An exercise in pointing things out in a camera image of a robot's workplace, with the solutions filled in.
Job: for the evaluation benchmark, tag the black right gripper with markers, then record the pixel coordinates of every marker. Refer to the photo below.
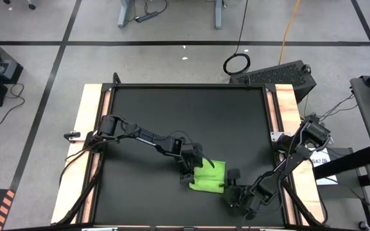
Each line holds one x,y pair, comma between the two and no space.
240,196

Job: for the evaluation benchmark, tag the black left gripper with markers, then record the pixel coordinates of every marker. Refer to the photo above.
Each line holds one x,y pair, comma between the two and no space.
192,158

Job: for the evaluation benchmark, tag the green microfibre towel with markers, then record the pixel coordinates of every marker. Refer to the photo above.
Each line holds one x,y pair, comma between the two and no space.
209,180

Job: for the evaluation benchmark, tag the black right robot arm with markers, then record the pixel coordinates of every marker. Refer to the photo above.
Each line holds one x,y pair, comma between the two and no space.
292,154

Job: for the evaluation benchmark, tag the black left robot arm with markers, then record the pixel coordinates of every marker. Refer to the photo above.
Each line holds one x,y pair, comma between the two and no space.
146,138

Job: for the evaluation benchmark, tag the white paper label sheet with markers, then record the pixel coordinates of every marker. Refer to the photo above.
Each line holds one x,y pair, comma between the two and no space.
324,170

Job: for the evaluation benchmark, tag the light wooden side board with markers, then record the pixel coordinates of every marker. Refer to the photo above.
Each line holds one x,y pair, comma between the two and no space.
286,102
85,106

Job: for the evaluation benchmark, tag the black desk support bar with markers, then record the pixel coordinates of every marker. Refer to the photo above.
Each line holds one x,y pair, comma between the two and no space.
345,163

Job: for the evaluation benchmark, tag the black perforated computer case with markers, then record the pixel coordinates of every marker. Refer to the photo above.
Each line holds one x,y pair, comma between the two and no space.
275,77

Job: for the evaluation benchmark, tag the grey side desk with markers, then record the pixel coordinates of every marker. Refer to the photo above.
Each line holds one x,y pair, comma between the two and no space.
369,115

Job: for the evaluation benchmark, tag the grey desk leg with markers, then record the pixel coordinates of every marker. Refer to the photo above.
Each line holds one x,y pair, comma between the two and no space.
124,13
218,14

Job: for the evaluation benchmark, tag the black power strip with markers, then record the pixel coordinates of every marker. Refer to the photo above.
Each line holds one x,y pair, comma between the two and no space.
146,16

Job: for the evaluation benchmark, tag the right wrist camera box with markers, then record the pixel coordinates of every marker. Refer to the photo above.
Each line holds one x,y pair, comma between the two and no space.
259,189

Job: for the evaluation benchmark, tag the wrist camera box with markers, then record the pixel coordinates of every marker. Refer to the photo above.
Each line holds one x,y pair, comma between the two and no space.
176,145
259,189

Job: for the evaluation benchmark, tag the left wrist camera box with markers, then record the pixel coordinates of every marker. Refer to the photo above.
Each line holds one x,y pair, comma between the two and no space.
176,145

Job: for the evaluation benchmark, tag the black diagonal frame strut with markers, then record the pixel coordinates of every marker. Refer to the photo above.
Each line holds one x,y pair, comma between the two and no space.
79,202
300,205

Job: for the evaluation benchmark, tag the black corner post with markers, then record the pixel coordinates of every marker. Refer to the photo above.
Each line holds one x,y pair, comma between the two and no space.
248,81

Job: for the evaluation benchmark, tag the white frame bracket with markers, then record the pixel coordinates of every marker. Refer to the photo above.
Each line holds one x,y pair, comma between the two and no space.
100,229

